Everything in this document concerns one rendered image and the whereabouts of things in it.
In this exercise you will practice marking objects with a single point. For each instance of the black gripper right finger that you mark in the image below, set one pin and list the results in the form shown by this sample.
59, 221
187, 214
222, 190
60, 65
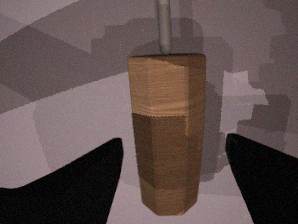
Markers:
268, 180

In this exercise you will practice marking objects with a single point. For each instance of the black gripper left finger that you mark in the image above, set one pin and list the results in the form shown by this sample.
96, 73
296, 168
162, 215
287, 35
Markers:
79, 193

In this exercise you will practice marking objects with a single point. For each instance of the tool with brown wooden handle and grey metal shaft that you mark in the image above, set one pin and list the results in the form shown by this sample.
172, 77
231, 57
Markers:
167, 92

